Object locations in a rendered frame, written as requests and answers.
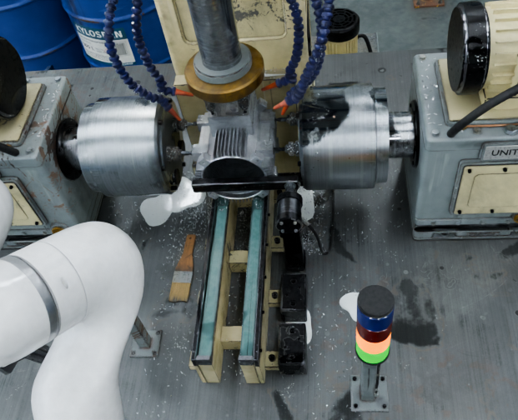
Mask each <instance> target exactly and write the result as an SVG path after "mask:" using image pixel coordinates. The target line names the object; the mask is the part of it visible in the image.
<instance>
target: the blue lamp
mask: <svg viewBox="0 0 518 420"><path fill-rule="evenodd" d="M393 315H394V309H393V311H392V312H391V313H390V314H389V315H388V316H386V317H383V318H371V317H367V316H365V315H364V314H363V313H362V312H361V311H360V310H359V308H358V305H357V319H358V322H359V323H360V325H361V326H362V327H363V328H365V329H367V330H369V331H372V332H379V331H383V330H385V329H386V328H387V327H388V326H389V325H390V324H391V323H392V320H393Z"/></svg>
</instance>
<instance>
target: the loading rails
mask: <svg viewBox="0 0 518 420"><path fill-rule="evenodd" d="M282 192H285V189H284V190H269V195H267V196H266V197H264V198H262V197H259V196H258V195H256V196H254V198H256V197H258V198H259V199H255V200H253V199H252V198H251V202H250V200H249V198H248V201H247V202H246V199H245V200H244V202H243V199H241V202H239V200H237V202H236V201H235V199H234V202H232V199H230V202H229V200H228V199H227V198H226V202H225V201H224V199H223V200H222V197H219V199H218V198H217V199H213V198H211V203H212V205H211V211H210V215H209V230H208V236H207V237H206V241H205V247H204V250H205V254H204V266H203V273H202V277H201V286H200V290H199V295H198V301H197V304H198V310H197V317H196V323H195V329H194V341H193V347H192V349H191V352H190V358H189V368H190V369H195V370H196V371H197V373H198V375H199V377H200V378H201V380H202V382H203V383H206V382H208V383H220V380H221V372H222V363H223V354H224V349H240V354H239V359H238V360H239V364H240V367H241V368H242V371H243V374H244V377H245V380H246V383H265V370H279V365H278V354H279V351H267V337H268V321H269V307H280V293H281V289H270V274H271V258H272V252H284V243H283V238H282V237H280V236H273V226H274V204H275V203H276V202H277V197H278V195H279V194H280V193H282ZM220 198H221V199H220ZM261 198H262V199H261ZM260 199H261V201H260ZM256 201H257V202H256ZM219 202H221V204H225V205H224V206H223V205H221V204H220V203H219ZM255 202H256V203H257V208H256V204H254V203H255ZM217 205H218V206H217ZM260 205H261V206H262V207H261V206H260ZM226 206H227V208H226ZM250 206H251V207H252V211H251V221H250V232H249V250H238V251H234V238H235V229H236V221H237V212H238V208H242V207H244V208H246V207H250ZM263 207H264V208H263ZM220 209H221V210H222V209H223V211H220ZM258 209H259V210H258ZM231 273H246V283H245V293H244V312H243V323H242V326H226V321H227V312H228V304H229V288H230V279H231Z"/></svg>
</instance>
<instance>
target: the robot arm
mask: <svg viewBox="0 0 518 420"><path fill-rule="evenodd" d="M13 213H14V206H13V198H12V195H11V193H10V192H9V190H8V188H7V187H6V185H5V184H4V183H3V182H2V181H1V180H0V251H1V249H2V247H3V244H4V243H5V240H6V238H7V236H8V233H9V230H10V228H11V225H12V221H13ZM143 287H144V269H143V260H142V257H141V254H140V251H139V250H138V248H137V246H136V244H135V242H134V241H133V240H132V238H131V237H130V236H129V235H128V234H127V233H125V232H124V231H123V230H121V229H120V228H118V227H115V226H114V225H112V224H109V223H106V222H84V223H80V224H78V225H75V226H72V227H68V228H66V229H64V230H62V231H60V232H56V233H54V234H53V235H51V236H48V237H46V238H44V239H42V240H39V241H37V242H35V243H33V244H31V245H28V246H26V247H24V248H22V249H20V250H18V251H16V252H13V253H11V254H9V255H7V256H5V257H1V258H0V372H1V373H3V374H5V375H8V374H9V373H11V372H12V371H13V369H14V368H15V366H16V364H17V363H18V362H19V361H21V360H23V359H24V358H26V359H28V360H31V361H34V362H36V363H41V364H42V365H41V367H40V368H39V371H38V374H37V376H36V378H35V380H34V384H33V390H32V399H31V404H32V410H33V418H34V420H125V418H124V414H123V405H122V400H121V396H120V391H119V385H118V373H119V368H120V363H121V359H122V356H123V350H124V349H125V346H126V343H127V341H128V337H129V334H130V333H131V330H132V328H133V325H134V322H135V319H136V317H137V315H138V310H139V307H140V304H141V301H142V297H143ZM53 339H54V341H53V344H52V346H51V347H50V348H49V346H47V345H45V344H46V343H49V342H50V341H52V340H53Z"/></svg>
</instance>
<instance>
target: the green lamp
mask: <svg viewBox="0 0 518 420"><path fill-rule="evenodd" d="M389 349H390V345H389V346H388V347H387V349H386V350H384V351H383V352H381V353H378V354H370V353H367V352H365V351H363V350H362V349H361V348H360V347H359V345H358V343H357V341H356V351H357V353H358V355H359V356H360V358H361V359H362V360H364V361H365V362H367V363H380V362H382V361H383V360H384V359H385V358H386V357H387V355H388V353H389Z"/></svg>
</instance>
